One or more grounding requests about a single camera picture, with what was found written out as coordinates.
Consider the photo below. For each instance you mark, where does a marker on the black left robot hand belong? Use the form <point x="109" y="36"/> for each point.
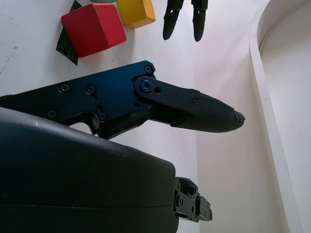
<point x="170" y="21"/>

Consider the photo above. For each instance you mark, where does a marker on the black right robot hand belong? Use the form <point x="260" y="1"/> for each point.
<point x="73" y="174"/>

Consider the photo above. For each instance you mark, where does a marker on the yellow wooden block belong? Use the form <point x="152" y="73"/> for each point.
<point x="136" y="12"/>

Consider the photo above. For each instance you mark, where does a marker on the green wooden block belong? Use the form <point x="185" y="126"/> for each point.
<point x="104" y="1"/>

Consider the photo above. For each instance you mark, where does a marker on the red wooden block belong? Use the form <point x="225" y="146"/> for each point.
<point x="92" y="29"/>

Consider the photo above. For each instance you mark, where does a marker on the black tape strip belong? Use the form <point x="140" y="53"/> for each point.
<point x="66" y="48"/>

